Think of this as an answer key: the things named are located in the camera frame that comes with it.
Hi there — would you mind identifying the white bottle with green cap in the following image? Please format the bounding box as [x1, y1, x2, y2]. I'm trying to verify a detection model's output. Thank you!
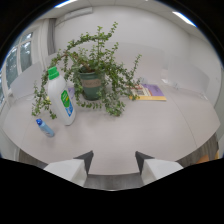
[46, 66, 77, 127]

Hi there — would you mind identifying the long ceiling light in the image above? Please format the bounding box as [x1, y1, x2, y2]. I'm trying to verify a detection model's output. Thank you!
[54, 0, 78, 9]
[172, 11, 197, 28]

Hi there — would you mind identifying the grey curtain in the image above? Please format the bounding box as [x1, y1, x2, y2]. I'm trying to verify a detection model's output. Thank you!
[47, 17, 57, 56]

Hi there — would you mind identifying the purple paper sheet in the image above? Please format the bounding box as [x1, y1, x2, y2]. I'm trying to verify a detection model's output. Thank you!
[67, 86, 76, 101]

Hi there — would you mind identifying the dark green plant pot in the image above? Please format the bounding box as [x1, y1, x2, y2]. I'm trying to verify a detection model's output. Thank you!
[78, 68, 106, 101]

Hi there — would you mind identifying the window with white frame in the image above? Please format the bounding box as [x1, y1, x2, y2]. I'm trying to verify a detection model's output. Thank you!
[0, 30, 35, 108]

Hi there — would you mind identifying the yellow and purple book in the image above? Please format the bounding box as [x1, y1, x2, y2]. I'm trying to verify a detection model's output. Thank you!
[128, 83, 167, 102]

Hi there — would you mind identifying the small blue bottle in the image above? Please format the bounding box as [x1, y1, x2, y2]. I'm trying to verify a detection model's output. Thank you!
[35, 118, 56, 138]

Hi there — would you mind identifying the green leafy plant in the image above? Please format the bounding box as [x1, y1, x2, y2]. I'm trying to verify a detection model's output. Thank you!
[31, 21, 143, 120]

